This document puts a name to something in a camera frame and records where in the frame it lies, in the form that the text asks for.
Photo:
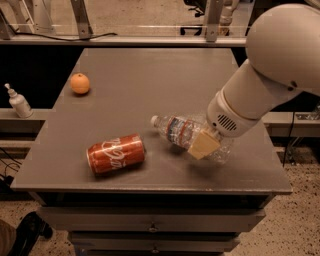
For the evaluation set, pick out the red coke can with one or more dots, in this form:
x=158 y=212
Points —
x=114 y=154

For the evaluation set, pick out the grey drawer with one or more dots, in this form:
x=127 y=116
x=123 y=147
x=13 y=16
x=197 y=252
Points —
x=153 y=242
x=151 y=220

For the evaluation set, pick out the upper grey drawer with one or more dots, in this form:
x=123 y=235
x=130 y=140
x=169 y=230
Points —
x=151 y=220

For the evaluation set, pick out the lower grey drawer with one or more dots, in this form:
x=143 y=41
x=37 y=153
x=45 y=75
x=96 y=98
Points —
x=153 y=242

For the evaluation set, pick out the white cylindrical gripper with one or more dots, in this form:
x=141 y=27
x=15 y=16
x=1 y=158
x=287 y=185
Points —
x=224 y=115

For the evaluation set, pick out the metal frame bracket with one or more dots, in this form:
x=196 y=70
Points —
x=83 y=25
x=212 y=19

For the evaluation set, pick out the black shoe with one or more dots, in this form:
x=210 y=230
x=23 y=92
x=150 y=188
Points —
x=29 y=230

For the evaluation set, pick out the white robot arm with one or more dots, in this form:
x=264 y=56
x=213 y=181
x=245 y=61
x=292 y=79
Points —
x=283 y=60

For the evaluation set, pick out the metal frame bracket left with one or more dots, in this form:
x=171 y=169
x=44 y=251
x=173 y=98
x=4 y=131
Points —
x=83 y=25

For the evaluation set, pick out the clear plastic water bottle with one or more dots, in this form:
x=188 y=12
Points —
x=181 y=131

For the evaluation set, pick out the white pump dispenser bottle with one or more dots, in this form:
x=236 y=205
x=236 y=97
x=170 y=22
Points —
x=18 y=102

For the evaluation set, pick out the metal frame bracket right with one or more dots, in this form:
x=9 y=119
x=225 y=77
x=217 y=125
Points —
x=212 y=19

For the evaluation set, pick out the orange fruit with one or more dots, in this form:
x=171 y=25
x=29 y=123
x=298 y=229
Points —
x=80 y=83

